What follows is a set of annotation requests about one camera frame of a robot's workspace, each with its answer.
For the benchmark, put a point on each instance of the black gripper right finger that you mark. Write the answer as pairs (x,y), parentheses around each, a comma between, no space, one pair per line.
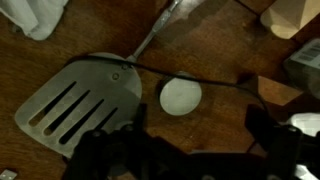
(261,125)

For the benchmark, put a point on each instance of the crumpled white cloth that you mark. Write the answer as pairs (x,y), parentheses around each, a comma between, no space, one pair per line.
(36,16)

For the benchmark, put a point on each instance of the small black usb stick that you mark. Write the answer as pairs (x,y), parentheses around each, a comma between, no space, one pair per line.
(6,174)

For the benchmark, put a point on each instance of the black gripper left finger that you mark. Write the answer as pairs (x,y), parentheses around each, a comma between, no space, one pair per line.
(141,115)

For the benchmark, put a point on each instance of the faceted light wooden block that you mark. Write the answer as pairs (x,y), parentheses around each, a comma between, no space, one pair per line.
(286,20)

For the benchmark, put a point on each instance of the grey box with barcode label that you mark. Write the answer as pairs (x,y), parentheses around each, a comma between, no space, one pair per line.
(308,55)

